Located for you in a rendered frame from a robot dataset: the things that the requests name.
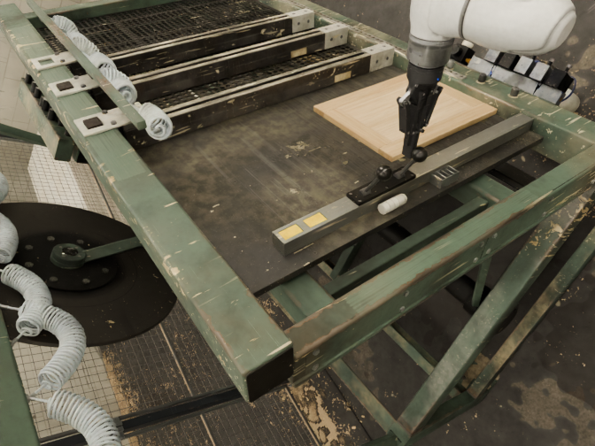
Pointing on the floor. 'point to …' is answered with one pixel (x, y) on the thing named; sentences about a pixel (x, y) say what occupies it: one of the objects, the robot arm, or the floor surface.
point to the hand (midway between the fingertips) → (410, 142)
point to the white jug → (570, 103)
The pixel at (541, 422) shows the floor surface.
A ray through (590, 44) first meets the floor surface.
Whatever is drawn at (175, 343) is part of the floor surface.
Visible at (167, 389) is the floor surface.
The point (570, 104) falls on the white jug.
